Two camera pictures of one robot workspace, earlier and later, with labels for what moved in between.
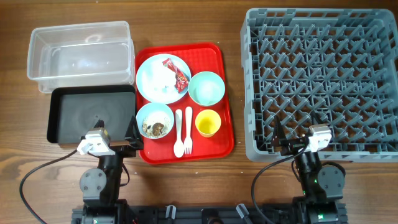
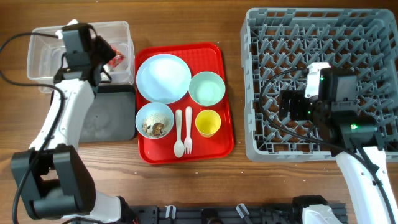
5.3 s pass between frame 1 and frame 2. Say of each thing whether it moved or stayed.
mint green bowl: stayed
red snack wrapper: moved
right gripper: moved
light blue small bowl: stayed
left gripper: moved
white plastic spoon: stayed
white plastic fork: stayed
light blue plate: stayed
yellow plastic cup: stayed
